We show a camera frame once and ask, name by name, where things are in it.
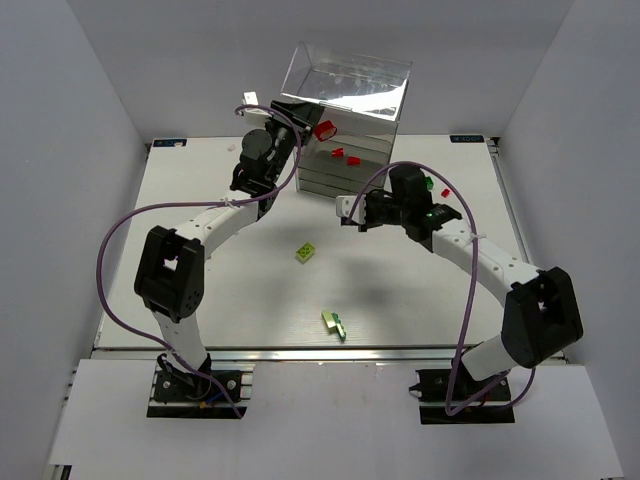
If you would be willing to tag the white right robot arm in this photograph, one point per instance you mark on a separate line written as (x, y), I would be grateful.
(540, 311)

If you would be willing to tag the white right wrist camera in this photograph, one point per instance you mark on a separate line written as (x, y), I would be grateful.
(351, 210)

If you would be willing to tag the large red lego piece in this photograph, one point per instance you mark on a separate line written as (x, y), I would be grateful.
(325, 131)

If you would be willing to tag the aluminium table front rail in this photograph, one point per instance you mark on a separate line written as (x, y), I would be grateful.
(282, 354)

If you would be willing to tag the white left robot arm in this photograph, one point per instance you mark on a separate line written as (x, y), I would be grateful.
(171, 274)

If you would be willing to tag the blue label right corner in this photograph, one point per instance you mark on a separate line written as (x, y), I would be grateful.
(467, 139)

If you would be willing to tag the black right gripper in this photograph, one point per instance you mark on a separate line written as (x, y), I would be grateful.
(370, 211)

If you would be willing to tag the lime green lego brick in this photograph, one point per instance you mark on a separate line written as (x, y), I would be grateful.
(305, 252)

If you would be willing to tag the light green lego assembly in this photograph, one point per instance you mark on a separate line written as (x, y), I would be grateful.
(334, 324)

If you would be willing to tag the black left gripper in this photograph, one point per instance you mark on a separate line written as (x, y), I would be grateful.
(298, 118)

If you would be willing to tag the clear drawer container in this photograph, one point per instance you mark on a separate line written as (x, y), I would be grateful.
(363, 96)

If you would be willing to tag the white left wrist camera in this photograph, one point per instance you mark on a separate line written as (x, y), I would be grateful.
(251, 113)

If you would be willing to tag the blue label corner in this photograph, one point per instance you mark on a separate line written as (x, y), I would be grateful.
(467, 139)
(169, 143)

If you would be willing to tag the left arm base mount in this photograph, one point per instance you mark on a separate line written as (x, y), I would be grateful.
(177, 394)

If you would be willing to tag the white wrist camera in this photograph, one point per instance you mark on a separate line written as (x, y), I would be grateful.
(251, 113)
(351, 210)

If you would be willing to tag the blue label left corner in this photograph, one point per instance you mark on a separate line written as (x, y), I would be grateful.
(169, 143)

